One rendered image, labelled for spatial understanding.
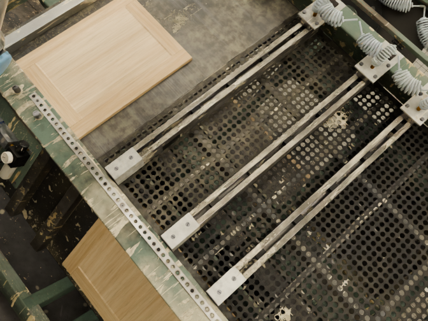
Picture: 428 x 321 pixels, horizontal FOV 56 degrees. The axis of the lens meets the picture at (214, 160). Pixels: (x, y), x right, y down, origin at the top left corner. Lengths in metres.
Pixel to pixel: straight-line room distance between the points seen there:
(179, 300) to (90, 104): 0.82
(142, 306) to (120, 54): 1.06
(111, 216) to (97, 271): 0.51
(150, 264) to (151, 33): 0.95
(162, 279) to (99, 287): 0.59
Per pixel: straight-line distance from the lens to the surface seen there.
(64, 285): 2.11
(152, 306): 1.82
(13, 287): 2.01
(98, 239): 1.87
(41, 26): 1.90
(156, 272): 1.43
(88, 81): 1.74
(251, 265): 1.46
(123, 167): 1.50
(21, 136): 1.72
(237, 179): 1.47
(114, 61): 1.76
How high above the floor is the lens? 1.77
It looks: 24 degrees down
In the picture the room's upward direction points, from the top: 42 degrees clockwise
